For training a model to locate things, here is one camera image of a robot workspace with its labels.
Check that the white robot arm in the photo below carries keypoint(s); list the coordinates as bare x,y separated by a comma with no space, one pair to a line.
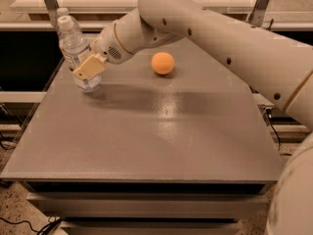
279,68

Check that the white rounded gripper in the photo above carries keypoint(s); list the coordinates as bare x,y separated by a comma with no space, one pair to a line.
107,47

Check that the orange ball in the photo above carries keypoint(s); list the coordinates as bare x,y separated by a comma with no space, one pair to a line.
162,63

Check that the blue plastic bottle white cap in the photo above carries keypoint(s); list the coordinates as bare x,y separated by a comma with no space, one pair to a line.
76,49

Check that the clear crinkled water bottle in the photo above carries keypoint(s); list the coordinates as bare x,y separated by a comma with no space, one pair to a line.
65,12

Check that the grey drawer cabinet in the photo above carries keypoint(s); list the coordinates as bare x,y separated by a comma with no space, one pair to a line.
184,154

